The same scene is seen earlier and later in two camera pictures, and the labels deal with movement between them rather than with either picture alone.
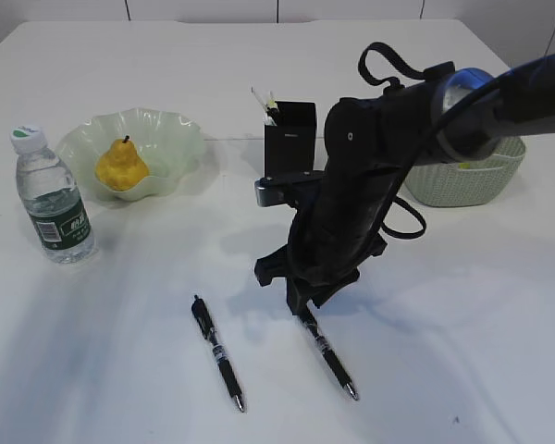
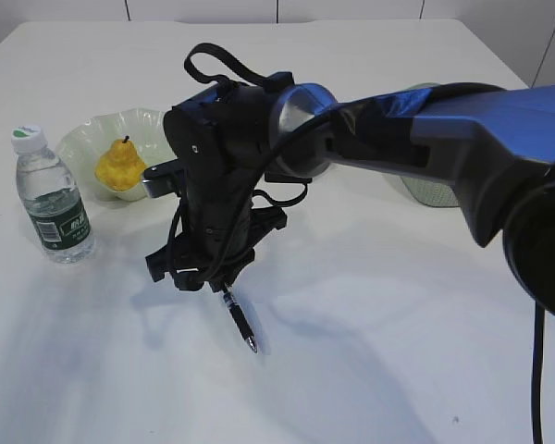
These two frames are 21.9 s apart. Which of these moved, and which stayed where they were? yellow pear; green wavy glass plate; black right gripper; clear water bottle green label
Moved: black right gripper
Stayed: clear water bottle green label; green wavy glass plate; yellow pear
